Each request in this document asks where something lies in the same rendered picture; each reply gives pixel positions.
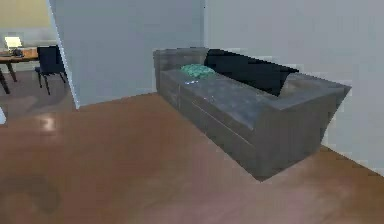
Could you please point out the grey sofa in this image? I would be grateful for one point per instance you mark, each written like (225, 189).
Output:
(233, 113)

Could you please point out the green crumpled cloth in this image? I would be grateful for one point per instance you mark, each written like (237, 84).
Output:
(197, 70)

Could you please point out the black sofa cushion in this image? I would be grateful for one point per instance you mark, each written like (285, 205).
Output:
(253, 70)

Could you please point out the dark blue chair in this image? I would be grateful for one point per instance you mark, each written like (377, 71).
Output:
(50, 61)

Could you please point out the brown wooden table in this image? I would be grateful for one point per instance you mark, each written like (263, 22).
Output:
(20, 57)

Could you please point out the small black object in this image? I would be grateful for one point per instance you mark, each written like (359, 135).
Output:
(17, 52)

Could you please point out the open laptop with bright screen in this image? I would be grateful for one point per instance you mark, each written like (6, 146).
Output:
(12, 43)

